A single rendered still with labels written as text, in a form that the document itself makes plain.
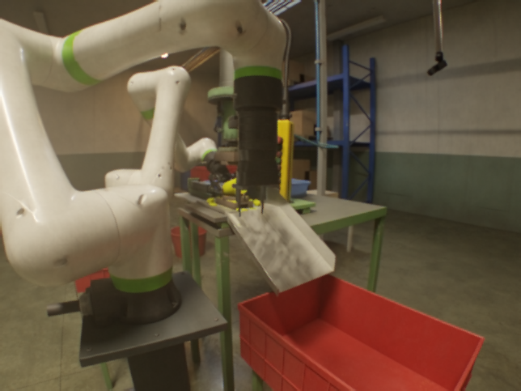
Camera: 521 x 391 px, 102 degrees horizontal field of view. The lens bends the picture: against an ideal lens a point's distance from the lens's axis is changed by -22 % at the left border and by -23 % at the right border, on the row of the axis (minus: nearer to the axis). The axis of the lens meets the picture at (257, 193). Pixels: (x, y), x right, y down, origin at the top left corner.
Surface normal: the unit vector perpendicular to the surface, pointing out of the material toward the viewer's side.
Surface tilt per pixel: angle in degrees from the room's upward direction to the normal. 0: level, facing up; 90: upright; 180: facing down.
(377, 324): 90
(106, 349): 0
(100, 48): 113
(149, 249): 90
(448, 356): 90
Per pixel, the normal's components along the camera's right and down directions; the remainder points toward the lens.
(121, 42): -0.33, 0.60
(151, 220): 0.91, 0.04
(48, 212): 0.52, -0.57
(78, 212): 0.67, -0.62
